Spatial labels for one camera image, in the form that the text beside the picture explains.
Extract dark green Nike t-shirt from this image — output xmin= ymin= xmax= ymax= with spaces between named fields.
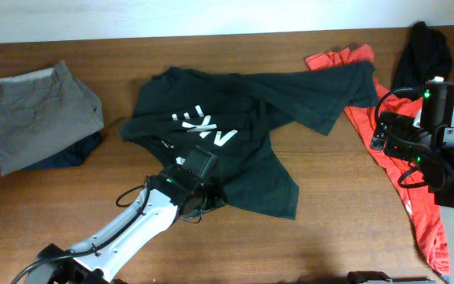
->
xmin=120 ymin=62 xmax=378 ymax=219

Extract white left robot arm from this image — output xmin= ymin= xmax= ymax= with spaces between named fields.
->
xmin=13 ymin=161 xmax=223 ymax=283

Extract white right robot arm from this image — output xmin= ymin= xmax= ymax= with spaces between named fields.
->
xmin=371 ymin=81 xmax=454 ymax=283

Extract red t-shirt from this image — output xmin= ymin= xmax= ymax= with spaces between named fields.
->
xmin=305 ymin=44 xmax=451 ymax=276

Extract black garment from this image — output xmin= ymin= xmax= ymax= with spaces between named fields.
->
xmin=392 ymin=21 xmax=453 ymax=88

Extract folded navy garment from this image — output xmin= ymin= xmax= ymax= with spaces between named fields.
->
xmin=24 ymin=132 xmax=102 ymax=170

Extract dark base block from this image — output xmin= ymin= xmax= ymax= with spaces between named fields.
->
xmin=347 ymin=271 xmax=436 ymax=284

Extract folded grey shorts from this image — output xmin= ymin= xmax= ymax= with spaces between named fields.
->
xmin=0 ymin=62 xmax=104 ymax=176

